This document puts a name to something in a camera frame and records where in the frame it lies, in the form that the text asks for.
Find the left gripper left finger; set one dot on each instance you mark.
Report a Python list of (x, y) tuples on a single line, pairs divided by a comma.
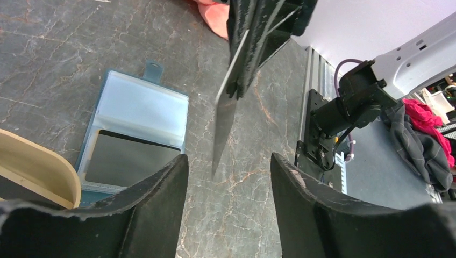
[(143, 220)]

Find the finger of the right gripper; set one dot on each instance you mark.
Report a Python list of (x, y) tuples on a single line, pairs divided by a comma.
[(243, 29), (273, 24)]

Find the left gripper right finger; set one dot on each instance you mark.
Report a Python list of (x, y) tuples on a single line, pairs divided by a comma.
[(315, 220)]

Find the dark grey card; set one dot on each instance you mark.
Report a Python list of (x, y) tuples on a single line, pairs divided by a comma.
[(225, 108)]

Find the blue card holder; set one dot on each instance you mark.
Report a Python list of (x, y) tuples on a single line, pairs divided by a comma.
[(137, 126)]

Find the beige card tray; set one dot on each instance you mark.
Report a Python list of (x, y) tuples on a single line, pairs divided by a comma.
[(35, 174)]

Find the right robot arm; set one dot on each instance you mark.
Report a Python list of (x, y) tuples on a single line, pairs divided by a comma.
[(379, 83)]

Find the pink cloth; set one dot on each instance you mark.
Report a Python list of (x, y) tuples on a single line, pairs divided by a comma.
[(215, 16)]

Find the grey and red clothes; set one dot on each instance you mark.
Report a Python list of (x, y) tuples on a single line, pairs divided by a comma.
[(412, 127)]

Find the blue slotted cable duct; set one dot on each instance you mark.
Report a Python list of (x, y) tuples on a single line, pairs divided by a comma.
[(341, 163)]

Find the aluminium frame rail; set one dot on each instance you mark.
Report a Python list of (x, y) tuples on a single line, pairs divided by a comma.
[(318, 75)]

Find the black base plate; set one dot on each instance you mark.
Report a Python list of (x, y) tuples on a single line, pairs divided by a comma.
[(315, 146)]

